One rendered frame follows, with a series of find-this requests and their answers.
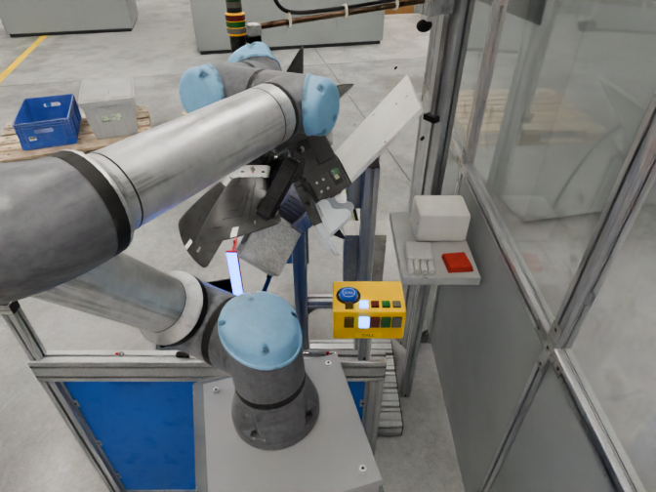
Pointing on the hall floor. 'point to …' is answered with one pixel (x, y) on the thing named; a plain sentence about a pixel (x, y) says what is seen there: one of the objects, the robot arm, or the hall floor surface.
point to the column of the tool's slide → (432, 150)
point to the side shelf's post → (414, 339)
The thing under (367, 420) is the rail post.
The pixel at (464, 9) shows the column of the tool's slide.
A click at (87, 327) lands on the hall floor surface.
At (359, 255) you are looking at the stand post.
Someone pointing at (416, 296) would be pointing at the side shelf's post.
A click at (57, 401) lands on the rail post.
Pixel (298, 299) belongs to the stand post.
